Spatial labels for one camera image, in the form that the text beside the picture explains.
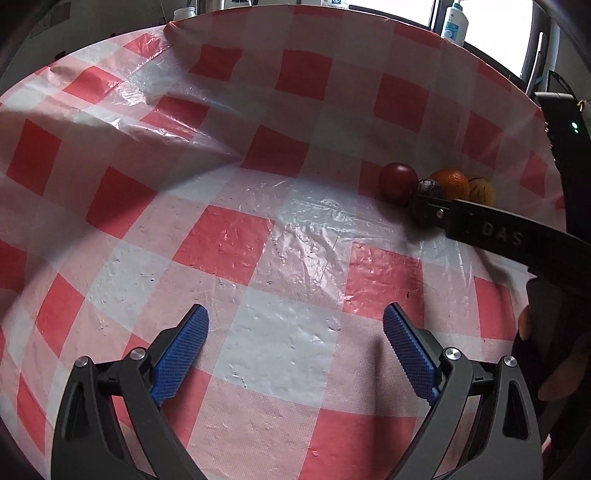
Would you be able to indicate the large orange mandarin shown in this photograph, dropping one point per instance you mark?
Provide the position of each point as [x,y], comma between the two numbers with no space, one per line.
[453,183]

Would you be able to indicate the dark red round tomato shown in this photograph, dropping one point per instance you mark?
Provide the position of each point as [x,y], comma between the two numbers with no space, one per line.
[397,181]

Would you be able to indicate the yellow striped pepino melon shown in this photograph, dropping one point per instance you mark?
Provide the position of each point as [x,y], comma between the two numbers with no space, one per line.
[481,191]

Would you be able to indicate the red white checkered tablecloth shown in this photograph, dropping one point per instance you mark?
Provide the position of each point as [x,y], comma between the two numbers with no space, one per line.
[232,160]

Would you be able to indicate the white detergent bottle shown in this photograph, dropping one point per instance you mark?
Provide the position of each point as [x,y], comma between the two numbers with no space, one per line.
[455,24]

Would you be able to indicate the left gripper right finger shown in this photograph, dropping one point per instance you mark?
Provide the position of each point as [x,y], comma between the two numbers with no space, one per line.
[504,441]

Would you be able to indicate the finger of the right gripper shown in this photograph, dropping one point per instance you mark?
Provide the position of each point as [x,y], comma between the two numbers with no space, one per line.
[430,212]

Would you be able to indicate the white jar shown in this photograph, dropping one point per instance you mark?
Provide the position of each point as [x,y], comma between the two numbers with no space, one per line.
[184,13]

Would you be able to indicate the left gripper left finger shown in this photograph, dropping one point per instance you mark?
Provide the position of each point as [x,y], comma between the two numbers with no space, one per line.
[88,442]

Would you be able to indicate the dark water chestnut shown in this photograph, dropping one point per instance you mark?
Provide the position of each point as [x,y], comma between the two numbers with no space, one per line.
[430,188]

